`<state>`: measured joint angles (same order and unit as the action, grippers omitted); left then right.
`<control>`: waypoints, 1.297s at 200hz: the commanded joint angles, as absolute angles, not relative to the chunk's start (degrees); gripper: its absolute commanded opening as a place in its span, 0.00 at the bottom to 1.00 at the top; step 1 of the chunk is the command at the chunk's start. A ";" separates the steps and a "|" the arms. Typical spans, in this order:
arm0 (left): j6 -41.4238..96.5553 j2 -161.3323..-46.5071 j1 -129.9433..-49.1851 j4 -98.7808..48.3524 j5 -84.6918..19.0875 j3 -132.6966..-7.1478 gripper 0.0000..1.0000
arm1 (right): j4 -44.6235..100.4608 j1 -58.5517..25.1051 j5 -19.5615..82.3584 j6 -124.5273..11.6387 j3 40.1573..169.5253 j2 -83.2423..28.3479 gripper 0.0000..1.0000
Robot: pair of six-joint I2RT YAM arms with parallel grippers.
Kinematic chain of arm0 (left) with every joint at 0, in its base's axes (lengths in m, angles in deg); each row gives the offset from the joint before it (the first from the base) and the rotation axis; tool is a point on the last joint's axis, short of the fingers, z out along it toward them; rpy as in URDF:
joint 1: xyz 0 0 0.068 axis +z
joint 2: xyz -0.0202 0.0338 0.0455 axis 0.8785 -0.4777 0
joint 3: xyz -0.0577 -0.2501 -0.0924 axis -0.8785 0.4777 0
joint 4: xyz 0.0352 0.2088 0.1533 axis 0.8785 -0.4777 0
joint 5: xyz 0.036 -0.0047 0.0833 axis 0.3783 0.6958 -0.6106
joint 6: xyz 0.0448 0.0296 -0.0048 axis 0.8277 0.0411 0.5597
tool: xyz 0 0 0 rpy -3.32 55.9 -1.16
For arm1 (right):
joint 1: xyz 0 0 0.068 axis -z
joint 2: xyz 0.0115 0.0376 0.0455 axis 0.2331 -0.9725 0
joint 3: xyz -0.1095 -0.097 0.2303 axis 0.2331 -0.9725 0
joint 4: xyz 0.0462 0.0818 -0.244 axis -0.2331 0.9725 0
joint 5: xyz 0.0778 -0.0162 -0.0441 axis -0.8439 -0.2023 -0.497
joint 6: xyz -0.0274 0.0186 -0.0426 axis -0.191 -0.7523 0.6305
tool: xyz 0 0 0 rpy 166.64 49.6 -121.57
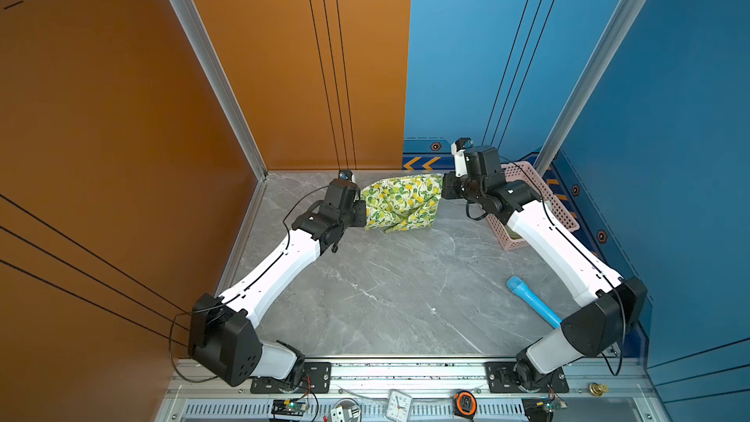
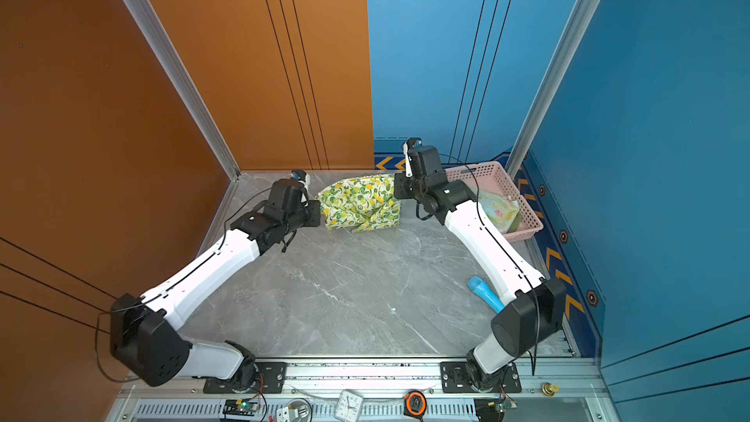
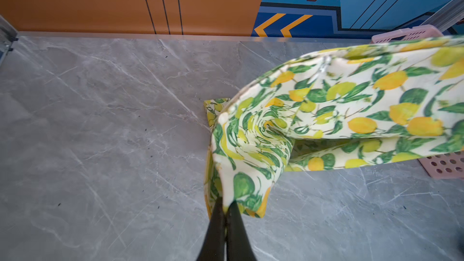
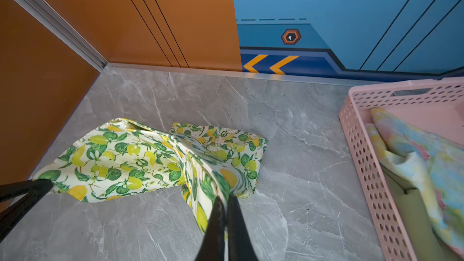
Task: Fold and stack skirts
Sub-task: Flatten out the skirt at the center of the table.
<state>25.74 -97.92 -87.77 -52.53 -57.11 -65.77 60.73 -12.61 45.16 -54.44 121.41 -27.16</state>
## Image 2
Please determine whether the lemon print skirt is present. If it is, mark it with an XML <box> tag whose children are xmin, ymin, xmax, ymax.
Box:
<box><xmin>316</xmin><ymin>174</ymin><xmax>400</xmax><ymax>232</ymax></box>

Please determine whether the pink plastic basket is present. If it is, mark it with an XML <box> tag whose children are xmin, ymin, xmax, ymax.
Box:
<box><xmin>446</xmin><ymin>161</ymin><xmax>543</xmax><ymax>242</ymax></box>

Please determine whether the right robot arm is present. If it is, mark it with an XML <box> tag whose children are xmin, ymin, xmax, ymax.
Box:
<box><xmin>395</xmin><ymin>138</ymin><xmax>566</xmax><ymax>392</ymax></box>

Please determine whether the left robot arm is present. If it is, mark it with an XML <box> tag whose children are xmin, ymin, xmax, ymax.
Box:
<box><xmin>109</xmin><ymin>170</ymin><xmax>321</xmax><ymax>393</ymax></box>

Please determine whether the pastel floral skirt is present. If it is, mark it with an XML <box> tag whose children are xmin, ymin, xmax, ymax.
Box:
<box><xmin>479</xmin><ymin>191</ymin><xmax>521</xmax><ymax>234</ymax></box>

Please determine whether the olive green skirt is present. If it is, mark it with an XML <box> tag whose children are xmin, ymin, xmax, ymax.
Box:
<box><xmin>504</xmin><ymin>212</ymin><xmax>523</xmax><ymax>234</ymax></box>

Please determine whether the light blue plastic tube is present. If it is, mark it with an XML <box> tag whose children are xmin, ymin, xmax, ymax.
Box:
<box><xmin>468</xmin><ymin>275</ymin><xmax>505</xmax><ymax>314</ymax></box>

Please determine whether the white square clock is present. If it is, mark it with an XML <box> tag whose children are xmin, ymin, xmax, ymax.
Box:
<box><xmin>334</xmin><ymin>390</ymin><xmax>364</xmax><ymax>422</ymax></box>

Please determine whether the white power plug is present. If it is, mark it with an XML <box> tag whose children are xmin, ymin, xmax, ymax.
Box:
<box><xmin>275</xmin><ymin>399</ymin><xmax>313</xmax><ymax>422</ymax></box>

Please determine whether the green circuit board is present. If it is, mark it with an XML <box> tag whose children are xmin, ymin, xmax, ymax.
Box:
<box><xmin>222</xmin><ymin>399</ymin><xmax>262</xmax><ymax>421</ymax></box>

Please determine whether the orange black tape measure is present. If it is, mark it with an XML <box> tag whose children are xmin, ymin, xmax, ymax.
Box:
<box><xmin>404</xmin><ymin>390</ymin><xmax>427</xmax><ymax>421</ymax></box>

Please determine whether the brass round knob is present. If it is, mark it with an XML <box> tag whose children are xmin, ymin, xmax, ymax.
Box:
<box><xmin>541</xmin><ymin>382</ymin><xmax>560</xmax><ymax>397</ymax></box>

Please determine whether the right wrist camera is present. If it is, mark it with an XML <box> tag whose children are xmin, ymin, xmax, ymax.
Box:
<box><xmin>402</xmin><ymin>138</ymin><xmax>422</xmax><ymax>178</ymax></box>

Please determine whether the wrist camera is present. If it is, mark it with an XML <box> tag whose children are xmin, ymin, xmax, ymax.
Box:
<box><xmin>291</xmin><ymin>169</ymin><xmax>311</xmax><ymax>188</ymax></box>
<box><xmin>402</xmin><ymin>138</ymin><xmax>422</xmax><ymax>178</ymax></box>

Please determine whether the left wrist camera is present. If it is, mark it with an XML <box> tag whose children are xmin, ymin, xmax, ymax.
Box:
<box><xmin>291</xmin><ymin>169</ymin><xmax>311</xmax><ymax>188</ymax></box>

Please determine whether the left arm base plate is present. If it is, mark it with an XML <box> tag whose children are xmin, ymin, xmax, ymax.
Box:
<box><xmin>203</xmin><ymin>361</ymin><xmax>287</xmax><ymax>395</ymax></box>

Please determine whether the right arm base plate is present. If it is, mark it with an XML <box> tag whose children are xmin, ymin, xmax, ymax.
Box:
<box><xmin>439</xmin><ymin>361</ymin><xmax>523</xmax><ymax>394</ymax></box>

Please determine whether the black board with wires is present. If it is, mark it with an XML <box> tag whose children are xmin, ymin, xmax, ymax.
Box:
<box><xmin>474</xmin><ymin>398</ymin><xmax>518</xmax><ymax>422</ymax></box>

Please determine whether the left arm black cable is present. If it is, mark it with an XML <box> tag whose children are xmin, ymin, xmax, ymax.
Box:
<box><xmin>95</xmin><ymin>309</ymin><xmax>142</xmax><ymax>385</ymax></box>

